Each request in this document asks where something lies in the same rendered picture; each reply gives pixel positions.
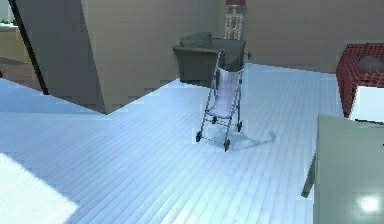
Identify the dark grey armchair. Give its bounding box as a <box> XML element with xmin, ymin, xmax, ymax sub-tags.
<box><xmin>172</xmin><ymin>37</ymin><xmax>248</xmax><ymax>89</ymax></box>

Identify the grey cushion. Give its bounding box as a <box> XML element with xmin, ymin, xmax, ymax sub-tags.
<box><xmin>179</xmin><ymin>31</ymin><xmax>214</xmax><ymax>49</ymax></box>

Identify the pale green table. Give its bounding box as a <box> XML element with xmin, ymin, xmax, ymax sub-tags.
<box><xmin>301</xmin><ymin>113</ymin><xmax>384</xmax><ymax>224</ymax></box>

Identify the white bed sheet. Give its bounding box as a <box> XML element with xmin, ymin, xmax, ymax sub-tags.
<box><xmin>349</xmin><ymin>85</ymin><xmax>384</xmax><ymax>124</ymax></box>

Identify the grey pillow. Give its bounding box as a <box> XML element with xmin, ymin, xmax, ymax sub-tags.
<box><xmin>358</xmin><ymin>55</ymin><xmax>384</xmax><ymax>74</ymax></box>

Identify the red shade table lamp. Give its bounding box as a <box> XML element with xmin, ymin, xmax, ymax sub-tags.
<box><xmin>223</xmin><ymin>0</ymin><xmax>247</xmax><ymax>41</ymax></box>

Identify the grey folding baby stroller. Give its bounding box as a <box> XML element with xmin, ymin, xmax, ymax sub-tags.
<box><xmin>195</xmin><ymin>48</ymin><xmax>252</xmax><ymax>153</ymax></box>

